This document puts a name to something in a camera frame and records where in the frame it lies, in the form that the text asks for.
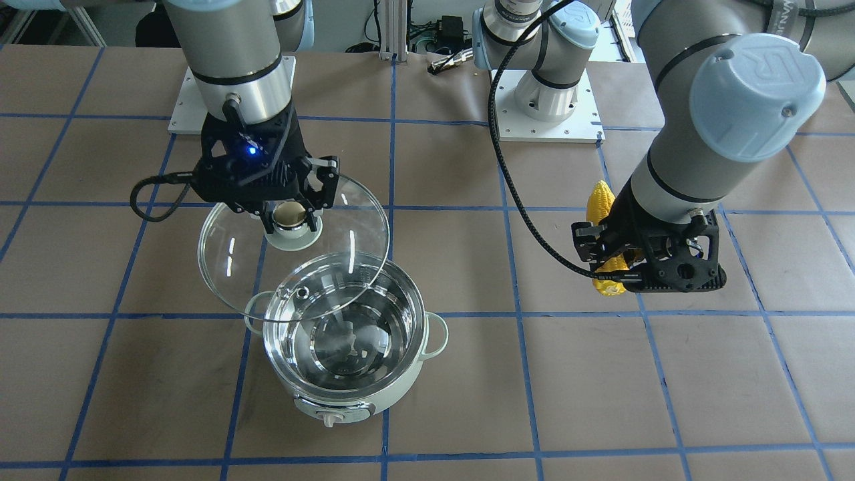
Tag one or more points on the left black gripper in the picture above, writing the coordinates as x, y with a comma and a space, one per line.
626, 217

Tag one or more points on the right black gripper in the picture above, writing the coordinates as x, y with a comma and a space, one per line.
294, 143

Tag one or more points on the glass pot lid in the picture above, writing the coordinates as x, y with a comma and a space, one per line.
294, 247

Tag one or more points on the yellow corn cob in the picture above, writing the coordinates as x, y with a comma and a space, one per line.
598, 207

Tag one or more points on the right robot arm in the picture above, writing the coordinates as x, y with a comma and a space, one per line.
221, 28

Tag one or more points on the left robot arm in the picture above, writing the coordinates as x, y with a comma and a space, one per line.
735, 80

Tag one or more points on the mint green pot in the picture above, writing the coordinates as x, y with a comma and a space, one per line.
347, 335

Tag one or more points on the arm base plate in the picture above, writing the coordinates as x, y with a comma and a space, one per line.
200, 100
529, 111

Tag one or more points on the aluminium frame post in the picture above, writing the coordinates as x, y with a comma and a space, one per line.
393, 30

